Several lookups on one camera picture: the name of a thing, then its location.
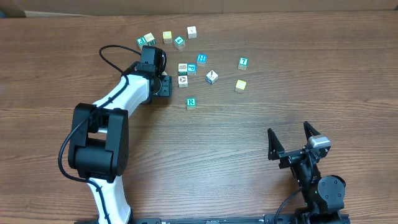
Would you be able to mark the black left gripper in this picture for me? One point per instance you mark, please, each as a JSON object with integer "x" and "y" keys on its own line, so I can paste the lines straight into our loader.
{"x": 166, "y": 86}

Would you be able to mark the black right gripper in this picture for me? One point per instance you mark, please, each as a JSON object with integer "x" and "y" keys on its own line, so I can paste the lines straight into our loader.
{"x": 277, "y": 152}

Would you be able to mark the green R wooden block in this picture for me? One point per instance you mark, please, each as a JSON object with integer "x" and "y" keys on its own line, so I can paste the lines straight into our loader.
{"x": 191, "y": 103}

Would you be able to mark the yellow I wooden block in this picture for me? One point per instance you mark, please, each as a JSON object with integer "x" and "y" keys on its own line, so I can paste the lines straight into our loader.
{"x": 240, "y": 86}

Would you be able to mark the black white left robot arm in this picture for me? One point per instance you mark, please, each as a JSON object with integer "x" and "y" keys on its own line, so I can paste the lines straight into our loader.
{"x": 96, "y": 150}

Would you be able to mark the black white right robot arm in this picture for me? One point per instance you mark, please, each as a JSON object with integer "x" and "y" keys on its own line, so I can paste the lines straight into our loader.
{"x": 323, "y": 196}

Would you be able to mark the white block round picture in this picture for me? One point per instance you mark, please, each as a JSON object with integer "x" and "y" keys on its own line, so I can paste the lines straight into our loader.
{"x": 183, "y": 81}

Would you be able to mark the wooden block brain picture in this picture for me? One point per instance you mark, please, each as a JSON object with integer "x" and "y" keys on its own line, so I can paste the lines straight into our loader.
{"x": 182, "y": 69}

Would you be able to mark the blue P wooden block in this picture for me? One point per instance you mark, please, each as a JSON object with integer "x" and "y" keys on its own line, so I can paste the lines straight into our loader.
{"x": 191, "y": 69}

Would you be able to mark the green A wooden block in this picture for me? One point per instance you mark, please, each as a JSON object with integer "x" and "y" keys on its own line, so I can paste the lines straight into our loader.
{"x": 179, "y": 42}

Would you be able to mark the blue H wooden block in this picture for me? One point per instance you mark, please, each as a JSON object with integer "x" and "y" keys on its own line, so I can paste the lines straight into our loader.
{"x": 201, "y": 60}

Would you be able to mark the green J wooden block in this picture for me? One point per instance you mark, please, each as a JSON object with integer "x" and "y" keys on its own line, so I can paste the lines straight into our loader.
{"x": 141, "y": 41}

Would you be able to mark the wooden block green 2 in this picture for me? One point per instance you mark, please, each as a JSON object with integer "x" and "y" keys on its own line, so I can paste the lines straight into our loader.
{"x": 150, "y": 39}

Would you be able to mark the yellow top wooden block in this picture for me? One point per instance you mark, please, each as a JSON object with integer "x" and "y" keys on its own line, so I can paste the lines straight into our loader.
{"x": 167, "y": 37}

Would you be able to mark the white block blue side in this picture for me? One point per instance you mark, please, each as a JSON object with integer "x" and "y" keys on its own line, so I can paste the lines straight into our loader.
{"x": 212, "y": 77}

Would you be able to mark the plain white wooden block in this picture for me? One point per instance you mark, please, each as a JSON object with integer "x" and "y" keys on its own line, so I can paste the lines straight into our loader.
{"x": 192, "y": 32}

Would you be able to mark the green 7 wooden block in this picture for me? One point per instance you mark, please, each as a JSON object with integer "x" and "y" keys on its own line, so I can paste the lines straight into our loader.
{"x": 243, "y": 63}

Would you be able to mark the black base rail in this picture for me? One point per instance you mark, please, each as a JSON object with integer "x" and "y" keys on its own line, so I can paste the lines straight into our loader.
{"x": 266, "y": 219}

